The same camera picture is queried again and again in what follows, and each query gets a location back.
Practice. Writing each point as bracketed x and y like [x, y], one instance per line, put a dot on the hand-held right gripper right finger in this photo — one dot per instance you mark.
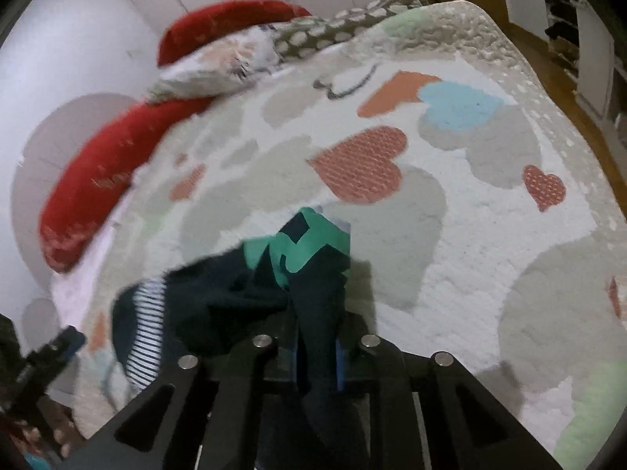
[342, 367]

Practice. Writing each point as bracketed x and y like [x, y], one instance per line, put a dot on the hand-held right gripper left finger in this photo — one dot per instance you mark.
[245, 377]

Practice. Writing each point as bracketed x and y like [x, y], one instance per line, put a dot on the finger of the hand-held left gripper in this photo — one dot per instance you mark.
[66, 341]

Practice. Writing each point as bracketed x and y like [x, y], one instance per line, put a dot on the dark navy striped pants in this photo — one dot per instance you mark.
[235, 293]

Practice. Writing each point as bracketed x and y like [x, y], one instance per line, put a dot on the white bed sheet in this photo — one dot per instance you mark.
[73, 293]

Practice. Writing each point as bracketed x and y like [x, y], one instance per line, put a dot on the grey rounded headboard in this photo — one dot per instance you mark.
[29, 196]

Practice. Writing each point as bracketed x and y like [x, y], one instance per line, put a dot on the heart-patterned quilt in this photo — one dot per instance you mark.
[465, 254]

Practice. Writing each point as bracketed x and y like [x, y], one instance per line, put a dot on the long red pillow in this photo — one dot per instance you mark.
[98, 171]

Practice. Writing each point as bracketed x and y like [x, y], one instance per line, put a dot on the white shelf unit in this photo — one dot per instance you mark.
[595, 58]

